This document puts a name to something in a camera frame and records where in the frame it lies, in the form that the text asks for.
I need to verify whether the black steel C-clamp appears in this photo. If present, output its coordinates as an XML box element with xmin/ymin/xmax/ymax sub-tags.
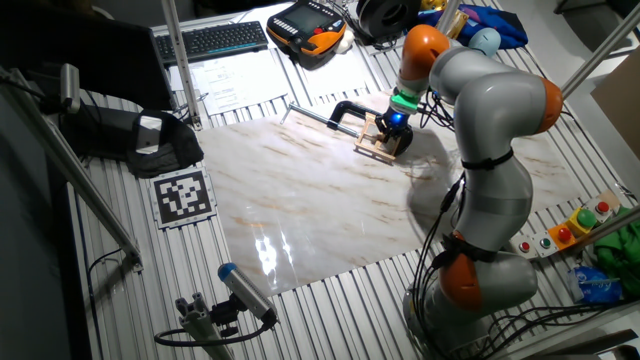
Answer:
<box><xmin>279</xmin><ymin>99</ymin><xmax>415</xmax><ymax>157</ymax></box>

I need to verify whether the green cloth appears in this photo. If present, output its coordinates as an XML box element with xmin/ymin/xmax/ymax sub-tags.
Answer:
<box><xmin>592</xmin><ymin>205</ymin><xmax>640</xmax><ymax>301</ymax></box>

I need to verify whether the green wrist mount adapter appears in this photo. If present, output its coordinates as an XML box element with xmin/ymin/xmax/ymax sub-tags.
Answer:
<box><xmin>388</xmin><ymin>88</ymin><xmax>421</xmax><ymax>116</ymax></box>

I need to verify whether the orange box red button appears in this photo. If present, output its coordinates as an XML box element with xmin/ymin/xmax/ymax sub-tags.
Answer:
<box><xmin>547</xmin><ymin>222</ymin><xmax>579</xmax><ymax>251</ymax></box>

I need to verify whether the silver upright post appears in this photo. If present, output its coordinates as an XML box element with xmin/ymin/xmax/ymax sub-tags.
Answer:
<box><xmin>435</xmin><ymin>0</ymin><xmax>462</xmax><ymax>32</ymax></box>

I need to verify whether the black fabric bag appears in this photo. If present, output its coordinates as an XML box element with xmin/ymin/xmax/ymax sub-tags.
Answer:
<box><xmin>124</xmin><ymin>108</ymin><xmax>205</xmax><ymax>180</ymax></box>

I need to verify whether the black computer monitor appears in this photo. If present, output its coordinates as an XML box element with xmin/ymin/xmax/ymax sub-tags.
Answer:
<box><xmin>0</xmin><ymin>9</ymin><xmax>174</xmax><ymax>111</ymax></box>

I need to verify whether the grey box green button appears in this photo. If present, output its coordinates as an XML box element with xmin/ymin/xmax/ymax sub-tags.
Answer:
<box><xmin>531</xmin><ymin>230</ymin><xmax>559</xmax><ymax>259</ymax></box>

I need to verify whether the golden brown packet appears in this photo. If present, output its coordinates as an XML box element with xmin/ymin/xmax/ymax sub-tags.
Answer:
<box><xmin>442</xmin><ymin>9</ymin><xmax>470</xmax><ymax>40</ymax></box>

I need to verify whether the brown cardboard box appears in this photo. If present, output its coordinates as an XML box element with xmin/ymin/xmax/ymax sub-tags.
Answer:
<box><xmin>589</xmin><ymin>47</ymin><xmax>640</xmax><ymax>161</ymax></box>

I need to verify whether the silver camera with blue end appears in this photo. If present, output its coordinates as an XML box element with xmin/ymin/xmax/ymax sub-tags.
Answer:
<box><xmin>217</xmin><ymin>262</ymin><xmax>279</xmax><ymax>324</ymax></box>

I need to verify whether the black camera cable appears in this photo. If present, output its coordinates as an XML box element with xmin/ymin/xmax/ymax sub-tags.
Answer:
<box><xmin>153</xmin><ymin>317</ymin><xmax>275</xmax><ymax>348</ymax></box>

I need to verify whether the yellow box green button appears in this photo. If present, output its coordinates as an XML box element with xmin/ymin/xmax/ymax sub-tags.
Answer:
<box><xmin>567</xmin><ymin>206</ymin><xmax>599</xmax><ymax>237</ymax></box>

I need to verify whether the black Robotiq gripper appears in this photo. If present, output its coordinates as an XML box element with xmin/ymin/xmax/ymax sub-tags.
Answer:
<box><xmin>374</xmin><ymin>108</ymin><xmax>414</xmax><ymax>150</ymax></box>

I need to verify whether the short aluminium extrusion stub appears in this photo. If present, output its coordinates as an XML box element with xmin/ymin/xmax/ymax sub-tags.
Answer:
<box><xmin>174</xmin><ymin>292</ymin><xmax>236</xmax><ymax>360</ymax></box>

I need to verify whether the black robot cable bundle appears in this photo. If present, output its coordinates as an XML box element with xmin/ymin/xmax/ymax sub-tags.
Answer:
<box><xmin>407</xmin><ymin>89</ymin><xmax>626</xmax><ymax>360</ymax></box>

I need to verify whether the white box red button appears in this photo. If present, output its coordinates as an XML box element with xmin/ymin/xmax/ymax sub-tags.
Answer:
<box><xmin>584</xmin><ymin>189</ymin><xmax>621</xmax><ymax>224</ymax></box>

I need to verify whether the grey box red button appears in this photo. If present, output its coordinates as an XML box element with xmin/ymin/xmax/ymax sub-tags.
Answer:
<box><xmin>509</xmin><ymin>234</ymin><xmax>539</xmax><ymax>260</ymax></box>

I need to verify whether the black white marker board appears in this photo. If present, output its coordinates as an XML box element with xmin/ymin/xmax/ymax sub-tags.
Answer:
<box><xmin>148</xmin><ymin>166</ymin><xmax>219</xmax><ymax>230</ymax></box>

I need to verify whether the blue fabric bag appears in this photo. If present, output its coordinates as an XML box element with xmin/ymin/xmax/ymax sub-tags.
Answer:
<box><xmin>417</xmin><ymin>3</ymin><xmax>529</xmax><ymax>51</ymax></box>

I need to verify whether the black computer keyboard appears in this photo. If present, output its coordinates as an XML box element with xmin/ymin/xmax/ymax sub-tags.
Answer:
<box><xmin>153</xmin><ymin>20</ymin><xmax>270</xmax><ymax>67</ymax></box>

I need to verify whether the printed paper sheet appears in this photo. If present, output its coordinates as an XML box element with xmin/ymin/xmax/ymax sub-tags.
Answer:
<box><xmin>166</xmin><ymin>62</ymin><xmax>202</xmax><ymax>109</ymax></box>
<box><xmin>298</xmin><ymin>47</ymin><xmax>374</xmax><ymax>100</ymax></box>
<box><xmin>191</xmin><ymin>48</ymin><xmax>292</xmax><ymax>117</ymax></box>

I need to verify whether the black round spool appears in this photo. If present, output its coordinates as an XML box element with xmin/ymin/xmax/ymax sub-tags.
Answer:
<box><xmin>355</xmin><ymin>0</ymin><xmax>424</xmax><ymax>45</ymax></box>

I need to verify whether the marble pattern board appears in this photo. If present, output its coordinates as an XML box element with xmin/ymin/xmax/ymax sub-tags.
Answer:
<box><xmin>196</xmin><ymin>92</ymin><xmax>584</xmax><ymax>297</ymax></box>

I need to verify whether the miniature wooden sliding window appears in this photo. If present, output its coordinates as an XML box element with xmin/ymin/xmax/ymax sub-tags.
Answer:
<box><xmin>353</xmin><ymin>111</ymin><xmax>404</xmax><ymax>166</ymax></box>

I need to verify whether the black case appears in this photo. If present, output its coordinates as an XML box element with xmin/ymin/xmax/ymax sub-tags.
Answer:
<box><xmin>58</xmin><ymin>102</ymin><xmax>141</xmax><ymax>162</ymax></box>

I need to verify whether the black camera bracket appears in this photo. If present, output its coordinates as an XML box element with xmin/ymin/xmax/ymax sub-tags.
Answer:
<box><xmin>209</xmin><ymin>294</ymin><xmax>242</xmax><ymax>339</ymax></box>

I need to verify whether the light blue egg toy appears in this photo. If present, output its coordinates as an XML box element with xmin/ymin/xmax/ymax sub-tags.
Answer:
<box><xmin>468</xmin><ymin>27</ymin><xmax>502</xmax><ymax>57</ymax></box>

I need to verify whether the aluminium frame beam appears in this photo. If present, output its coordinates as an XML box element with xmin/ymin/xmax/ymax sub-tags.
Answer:
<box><xmin>572</xmin><ymin>203</ymin><xmax>640</xmax><ymax>249</ymax></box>
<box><xmin>159</xmin><ymin>0</ymin><xmax>204</xmax><ymax>132</ymax></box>
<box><xmin>0</xmin><ymin>64</ymin><xmax>145</xmax><ymax>274</ymax></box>
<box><xmin>559</xmin><ymin>2</ymin><xmax>640</xmax><ymax>101</ymax></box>

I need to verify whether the silver depth camera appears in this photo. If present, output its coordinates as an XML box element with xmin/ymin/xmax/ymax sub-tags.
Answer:
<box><xmin>58</xmin><ymin>63</ymin><xmax>82</xmax><ymax>115</ymax></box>

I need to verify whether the orange black teach pendant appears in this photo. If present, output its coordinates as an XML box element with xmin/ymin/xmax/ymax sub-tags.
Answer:
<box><xmin>265</xmin><ymin>0</ymin><xmax>348</xmax><ymax>71</ymax></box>

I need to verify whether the blue plastic bag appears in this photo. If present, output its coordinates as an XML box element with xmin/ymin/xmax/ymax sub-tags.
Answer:
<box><xmin>567</xmin><ymin>264</ymin><xmax>624</xmax><ymax>305</ymax></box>

